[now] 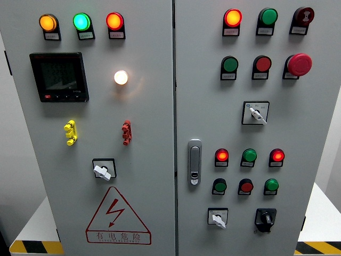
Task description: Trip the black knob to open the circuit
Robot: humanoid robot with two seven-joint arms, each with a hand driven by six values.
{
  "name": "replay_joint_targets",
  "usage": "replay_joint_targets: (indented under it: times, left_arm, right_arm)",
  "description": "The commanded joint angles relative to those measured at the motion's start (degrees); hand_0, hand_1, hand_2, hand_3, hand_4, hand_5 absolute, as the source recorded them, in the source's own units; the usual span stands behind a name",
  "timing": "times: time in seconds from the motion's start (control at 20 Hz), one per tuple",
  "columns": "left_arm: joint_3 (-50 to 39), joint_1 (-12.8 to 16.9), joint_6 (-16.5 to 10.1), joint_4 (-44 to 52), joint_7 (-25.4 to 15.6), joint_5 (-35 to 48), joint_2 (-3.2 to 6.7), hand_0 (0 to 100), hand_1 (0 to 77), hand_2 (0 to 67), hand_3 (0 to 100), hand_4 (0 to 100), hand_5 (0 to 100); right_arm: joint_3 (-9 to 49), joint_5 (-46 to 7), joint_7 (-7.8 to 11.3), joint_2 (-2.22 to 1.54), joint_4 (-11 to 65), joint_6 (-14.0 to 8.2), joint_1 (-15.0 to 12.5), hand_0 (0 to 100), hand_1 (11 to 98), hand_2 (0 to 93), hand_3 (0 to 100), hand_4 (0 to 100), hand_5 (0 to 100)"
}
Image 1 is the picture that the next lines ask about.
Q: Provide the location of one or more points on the pale grey cabinet door with display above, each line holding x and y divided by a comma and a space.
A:
149, 120

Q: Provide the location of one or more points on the silver door lock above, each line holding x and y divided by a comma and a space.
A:
194, 162

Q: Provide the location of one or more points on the small red lit lamp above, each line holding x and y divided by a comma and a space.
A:
221, 155
277, 155

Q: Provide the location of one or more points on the small label plate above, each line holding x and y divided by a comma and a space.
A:
52, 36
230, 31
269, 192
246, 164
290, 75
298, 30
228, 76
218, 192
116, 35
243, 193
275, 164
259, 76
264, 31
221, 164
85, 35

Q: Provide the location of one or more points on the white lit lamp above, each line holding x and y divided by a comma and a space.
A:
121, 77

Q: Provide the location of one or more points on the small green push button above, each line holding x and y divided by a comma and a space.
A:
220, 186

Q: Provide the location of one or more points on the small green lamp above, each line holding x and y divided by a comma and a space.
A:
249, 155
271, 184

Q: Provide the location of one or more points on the large green push button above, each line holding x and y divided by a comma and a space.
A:
230, 64

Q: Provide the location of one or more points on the small red push button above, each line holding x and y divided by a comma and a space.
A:
246, 186

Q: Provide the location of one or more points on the large red push button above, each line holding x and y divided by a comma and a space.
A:
263, 64

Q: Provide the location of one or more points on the red warning triangle sticker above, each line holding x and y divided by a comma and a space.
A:
117, 236

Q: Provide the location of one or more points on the large red lit lamp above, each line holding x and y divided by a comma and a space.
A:
232, 17
114, 20

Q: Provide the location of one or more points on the black display meter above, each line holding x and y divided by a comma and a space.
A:
59, 76

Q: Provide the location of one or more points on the pale grey cabinet door with lock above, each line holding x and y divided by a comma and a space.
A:
298, 128

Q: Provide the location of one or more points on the large green lit lamp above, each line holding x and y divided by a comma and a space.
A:
81, 21

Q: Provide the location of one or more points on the large red stop button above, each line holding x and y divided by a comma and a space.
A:
299, 64

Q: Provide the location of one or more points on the large green unlit lamp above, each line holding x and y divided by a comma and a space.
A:
268, 16

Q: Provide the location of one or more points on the black door hinge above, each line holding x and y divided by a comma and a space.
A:
8, 62
304, 224
58, 235

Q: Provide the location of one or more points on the large yellow lit lamp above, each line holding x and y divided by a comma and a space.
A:
48, 22

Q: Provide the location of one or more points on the dark red buzzer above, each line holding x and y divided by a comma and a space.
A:
305, 15

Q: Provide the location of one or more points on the black yellow striped tape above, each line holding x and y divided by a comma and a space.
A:
37, 247
318, 248

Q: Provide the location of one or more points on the turn switch with black knob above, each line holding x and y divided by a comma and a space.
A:
266, 219

